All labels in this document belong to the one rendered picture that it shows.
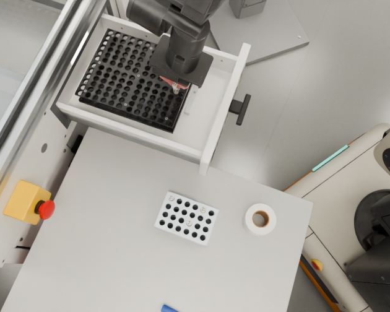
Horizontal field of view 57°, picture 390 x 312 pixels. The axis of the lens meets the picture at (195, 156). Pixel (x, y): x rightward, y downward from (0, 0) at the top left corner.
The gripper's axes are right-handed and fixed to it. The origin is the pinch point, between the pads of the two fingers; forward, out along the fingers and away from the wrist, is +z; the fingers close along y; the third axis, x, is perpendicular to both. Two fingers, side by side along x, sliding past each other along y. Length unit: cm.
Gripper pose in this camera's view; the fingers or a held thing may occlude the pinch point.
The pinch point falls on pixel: (176, 82)
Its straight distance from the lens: 74.5
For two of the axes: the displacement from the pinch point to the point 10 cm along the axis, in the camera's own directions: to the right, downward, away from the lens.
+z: -1.7, 2.5, 9.5
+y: -9.2, -3.9, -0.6
